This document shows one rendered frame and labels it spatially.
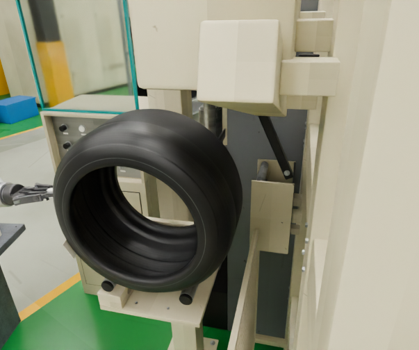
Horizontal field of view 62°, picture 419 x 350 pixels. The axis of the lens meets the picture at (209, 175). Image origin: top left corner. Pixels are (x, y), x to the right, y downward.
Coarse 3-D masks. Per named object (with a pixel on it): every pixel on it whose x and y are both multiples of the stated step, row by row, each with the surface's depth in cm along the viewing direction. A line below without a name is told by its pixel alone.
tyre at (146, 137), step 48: (96, 144) 94; (144, 144) 91; (192, 144) 96; (96, 192) 131; (192, 192) 92; (240, 192) 111; (96, 240) 124; (144, 240) 136; (192, 240) 133; (144, 288) 112
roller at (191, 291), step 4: (188, 288) 115; (192, 288) 116; (196, 288) 117; (184, 292) 113; (188, 292) 114; (192, 292) 115; (180, 296) 113; (184, 296) 112; (188, 296) 112; (192, 296) 114; (180, 300) 114; (184, 300) 113; (188, 300) 113; (192, 300) 114; (184, 304) 114; (188, 304) 114
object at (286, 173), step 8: (264, 120) 112; (264, 128) 114; (272, 128) 113; (272, 136) 114; (272, 144) 115; (280, 144) 116; (280, 152) 116; (280, 160) 117; (288, 168) 118; (288, 176) 119
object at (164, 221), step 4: (152, 220) 147; (156, 220) 147; (160, 220) 147; (164, 220) 146; (168, 220) 146; (172, 220) 146; (176, 220) 146; (164, 224) 146; (168, 224) 145; (172, 224) 145; (176, 224) 144; (180, 224) 144; (184, 224) 144; (188, 224) 143
